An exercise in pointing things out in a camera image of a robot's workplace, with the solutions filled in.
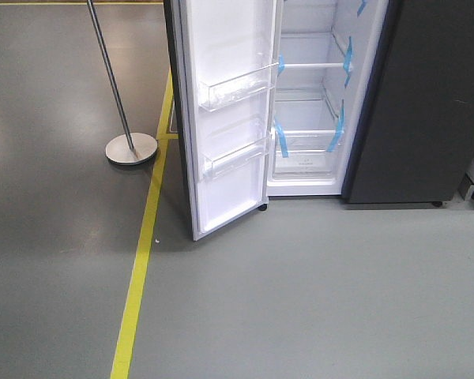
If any clear lower door bin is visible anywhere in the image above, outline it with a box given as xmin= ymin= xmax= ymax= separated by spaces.
xmin=202 ymin=134 xmax=271 ymax=178

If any clear door bin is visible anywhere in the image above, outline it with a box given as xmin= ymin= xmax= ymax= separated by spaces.
xmin=197 ymin=62 xmax=279 ymax=112
xmin=202 ymin=134 xmax=271 ymax=178

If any dark grey fridge body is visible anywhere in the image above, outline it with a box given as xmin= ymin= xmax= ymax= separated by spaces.
xmin=267 ymin=1 xmax=474 ymax=204

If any glass fridge shelf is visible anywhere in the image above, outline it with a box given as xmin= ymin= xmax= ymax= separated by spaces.
xmin=275 ymin=87 xmax=344 ymax=133
xmin=279 ymin=32 xmax=354 ymax=73

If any middle glass fridge shelf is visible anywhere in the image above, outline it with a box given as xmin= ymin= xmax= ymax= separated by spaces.
xmin=279 ymin=32 xmax=354 ymax=73

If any clear middle door bin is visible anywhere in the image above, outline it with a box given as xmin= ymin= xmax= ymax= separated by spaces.
xmin=197 ymin=62 xmax=279 ymax=112

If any silver stanchion post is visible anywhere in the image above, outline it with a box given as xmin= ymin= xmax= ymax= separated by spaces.
xmin=86 ymin=0 xmax=158 ymax=166

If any clear crisper drawer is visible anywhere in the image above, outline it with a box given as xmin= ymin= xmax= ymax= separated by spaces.
xmin=273 ymin=130 xmax=338 ymax=178

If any lower glass fridge shelf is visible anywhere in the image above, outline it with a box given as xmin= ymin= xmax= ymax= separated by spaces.
xmin=275 ymin=87 xmax=344 ymax=133

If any white open fridge door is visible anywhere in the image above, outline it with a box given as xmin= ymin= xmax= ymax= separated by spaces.
xmin=164 ymin=1 xmax=283 ymax=240

